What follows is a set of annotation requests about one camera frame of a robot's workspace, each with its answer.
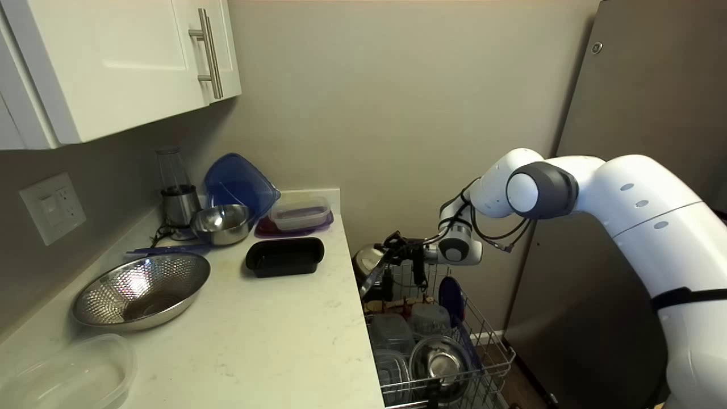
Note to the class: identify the blue container on counter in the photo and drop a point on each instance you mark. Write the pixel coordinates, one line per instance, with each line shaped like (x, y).
(235, 179)

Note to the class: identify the stainless refrigerator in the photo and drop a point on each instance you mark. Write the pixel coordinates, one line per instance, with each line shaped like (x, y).
(654, 79)

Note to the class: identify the white upper cabinet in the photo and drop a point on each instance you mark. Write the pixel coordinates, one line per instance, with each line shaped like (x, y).
(76, 71)

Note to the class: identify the blender with steel base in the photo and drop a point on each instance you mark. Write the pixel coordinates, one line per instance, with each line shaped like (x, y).
(179, 191)

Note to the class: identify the silver bowl in rack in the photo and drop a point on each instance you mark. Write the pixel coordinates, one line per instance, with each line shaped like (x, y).
(440, 364)

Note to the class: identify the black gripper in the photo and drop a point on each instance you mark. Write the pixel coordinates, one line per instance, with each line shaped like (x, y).
(396, 250)

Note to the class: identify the white wall outlet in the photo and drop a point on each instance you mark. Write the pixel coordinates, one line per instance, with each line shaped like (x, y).
(54, 208)

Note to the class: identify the large steel colander bowl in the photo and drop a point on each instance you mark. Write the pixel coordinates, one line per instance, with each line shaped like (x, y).
(143, 294)

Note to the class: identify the silver bowl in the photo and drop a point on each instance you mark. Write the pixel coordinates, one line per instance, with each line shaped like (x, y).
(440, 364)
(368, 259)

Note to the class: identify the clear container on counter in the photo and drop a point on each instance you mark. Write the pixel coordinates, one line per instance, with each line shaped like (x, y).
(95, 372)

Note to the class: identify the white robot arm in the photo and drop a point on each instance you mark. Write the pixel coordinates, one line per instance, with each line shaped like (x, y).
(671, 239)

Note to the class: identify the small steel bowl on counter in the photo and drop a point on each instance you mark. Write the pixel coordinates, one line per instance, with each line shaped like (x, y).
(222, 225)

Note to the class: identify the black baking tray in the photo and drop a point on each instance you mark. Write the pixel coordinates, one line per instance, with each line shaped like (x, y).
(286, 258)

